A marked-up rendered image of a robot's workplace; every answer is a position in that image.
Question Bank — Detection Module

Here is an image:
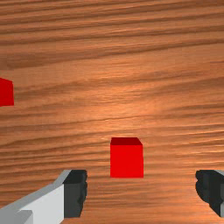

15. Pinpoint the red cube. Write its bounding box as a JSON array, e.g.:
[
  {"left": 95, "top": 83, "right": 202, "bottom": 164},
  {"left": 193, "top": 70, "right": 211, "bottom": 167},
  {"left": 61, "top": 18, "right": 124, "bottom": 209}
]
[
  {"left": 109, "top": 136, "right": 144, "bottom": 179},
  {"left": 0, "top": 77, "right": 15, "bottom": 108}
]

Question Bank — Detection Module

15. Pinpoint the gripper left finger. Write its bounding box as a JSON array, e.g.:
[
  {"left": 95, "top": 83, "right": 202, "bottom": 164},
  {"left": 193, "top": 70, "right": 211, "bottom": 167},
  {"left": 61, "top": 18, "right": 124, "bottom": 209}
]
[{"left": 0, "top": 169, "right": 88, "bottom": 224}]

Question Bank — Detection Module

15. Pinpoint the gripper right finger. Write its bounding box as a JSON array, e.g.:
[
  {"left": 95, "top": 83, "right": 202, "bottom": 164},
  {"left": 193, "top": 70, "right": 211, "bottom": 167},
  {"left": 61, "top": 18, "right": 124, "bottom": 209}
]
[{"left": 195, "top": 169, "right": 224, "bottom": 219}]

